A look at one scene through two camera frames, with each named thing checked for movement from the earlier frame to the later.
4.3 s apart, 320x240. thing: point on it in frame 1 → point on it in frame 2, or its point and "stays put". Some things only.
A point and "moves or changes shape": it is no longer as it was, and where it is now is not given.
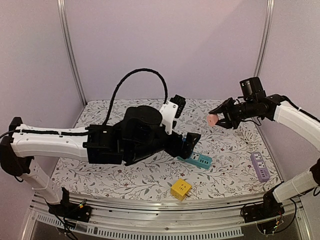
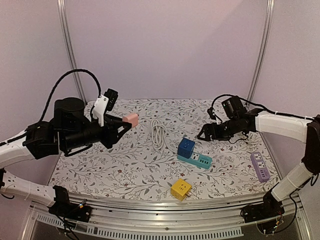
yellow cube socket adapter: (180, 189) stays put
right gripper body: (230, 114) → (213, 130)
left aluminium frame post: (62, 7) stays put
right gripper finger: (222, 108) → (206, 129)
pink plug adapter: (212, 119) moves or changes shape
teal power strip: (197, 160) stays put
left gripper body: (174, 149) → (106, 139)
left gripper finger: (191, 140) → (122, 128)
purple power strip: (261, 170) stays put
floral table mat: (222, 160) stays put
